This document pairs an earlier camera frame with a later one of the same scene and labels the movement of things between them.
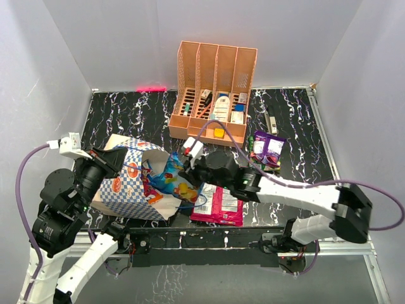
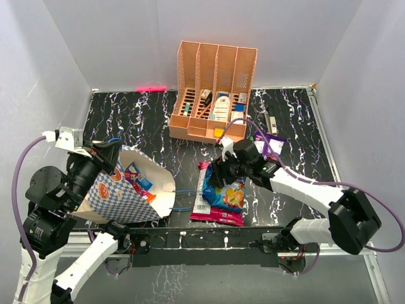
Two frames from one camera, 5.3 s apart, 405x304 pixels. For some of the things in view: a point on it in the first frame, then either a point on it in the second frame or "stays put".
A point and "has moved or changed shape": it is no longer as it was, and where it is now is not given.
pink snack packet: x=215 y=204 stays put
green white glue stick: x=186 y=109 stays put
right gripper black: x=192 y=175 -> x=219 y=171
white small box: x=237 y=117 stays put
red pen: x=204 y=110 stays put
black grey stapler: x=271 y=120 stays put
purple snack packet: x=267 y=151 stays put
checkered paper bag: x=124 y=191 has moved or changed shape
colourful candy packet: x=170 y=180 -> x=230 y=197
